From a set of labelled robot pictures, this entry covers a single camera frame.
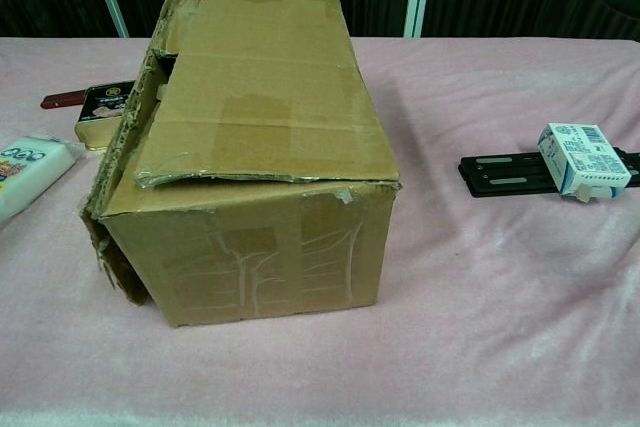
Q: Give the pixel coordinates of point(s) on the brown cardboard shipping box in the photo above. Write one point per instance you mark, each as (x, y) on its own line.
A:
(260, 147)

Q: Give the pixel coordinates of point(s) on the dark brown snack packet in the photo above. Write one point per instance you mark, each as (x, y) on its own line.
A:
(60, 99)

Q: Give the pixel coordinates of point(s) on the white tissue packet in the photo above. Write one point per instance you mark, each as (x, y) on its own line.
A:
(30, 172)

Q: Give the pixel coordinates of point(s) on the small white printed carton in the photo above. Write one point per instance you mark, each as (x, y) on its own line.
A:
(585, 162)

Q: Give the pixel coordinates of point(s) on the black and gold tin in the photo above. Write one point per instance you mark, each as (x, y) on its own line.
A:
(97, 122)

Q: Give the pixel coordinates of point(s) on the pink table cloth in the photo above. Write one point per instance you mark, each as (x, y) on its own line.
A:
(475, 297)

